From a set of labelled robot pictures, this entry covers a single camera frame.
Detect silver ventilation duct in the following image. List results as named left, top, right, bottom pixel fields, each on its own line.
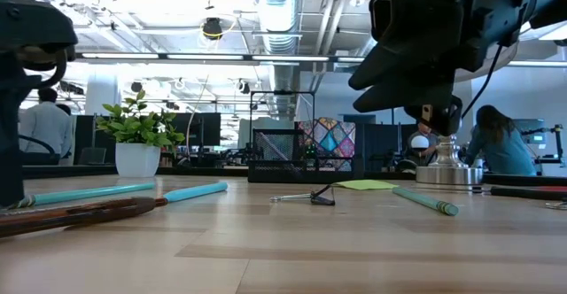
left=254, top=0, right=307, bottom=120

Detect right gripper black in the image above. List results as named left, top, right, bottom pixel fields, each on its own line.
left=348, top=0, right=540, bottom=136

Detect colourful patterned panel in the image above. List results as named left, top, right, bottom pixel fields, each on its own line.
left=296, top=116, right=357, bottom=172

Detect brown pen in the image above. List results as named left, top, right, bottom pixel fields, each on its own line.
left=0, top=196, right=168, bottom=239

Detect person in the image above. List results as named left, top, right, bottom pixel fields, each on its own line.
left=464, top=104, right=538, bottom=177
left=18, top=88, right=74, bottom=166
left=406, top=120, right=444, bottom=171

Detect dark office partition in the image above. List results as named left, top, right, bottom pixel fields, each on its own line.
left=73, top=112, right=222, bottom=166

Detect ceiling strip light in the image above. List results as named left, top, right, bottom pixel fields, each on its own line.
left=79, top=52, right=369, bottom=64

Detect green potted plant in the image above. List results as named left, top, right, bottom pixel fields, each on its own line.
left=95, top=89, right=186, bottom=179

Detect red handled scissors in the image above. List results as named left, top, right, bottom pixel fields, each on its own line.
left=489, top=185, right=567, bottom=201

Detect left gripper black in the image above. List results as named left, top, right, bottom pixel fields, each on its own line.
left=0, top=0, right=79, bottom=207

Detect black aluminium table frame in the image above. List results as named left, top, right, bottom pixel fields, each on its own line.
left=21, top=164, right=567, bottom=187

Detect green sticky note pad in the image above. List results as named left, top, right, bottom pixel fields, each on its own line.
left=330, top=179, right=400, bottom=191

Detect black ceiling device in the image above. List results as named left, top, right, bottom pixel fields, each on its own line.
left=201, top=17, right=225, bottom=42

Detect black mesh desk organizer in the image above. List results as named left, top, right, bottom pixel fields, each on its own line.
left=246, top=128, right=355, bottom=184

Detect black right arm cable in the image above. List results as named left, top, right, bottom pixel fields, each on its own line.
left=462, top=43, right=505, bottom=119

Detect white globe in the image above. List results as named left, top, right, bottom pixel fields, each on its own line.
left=409, top=134, right=431, bottom=151

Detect teal pen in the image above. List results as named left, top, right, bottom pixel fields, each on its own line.
left=11, top=182, right=157, bottom=210
left=161, top=181, right=229, bottom=205
left=392, top=186, right=461, bottom=218

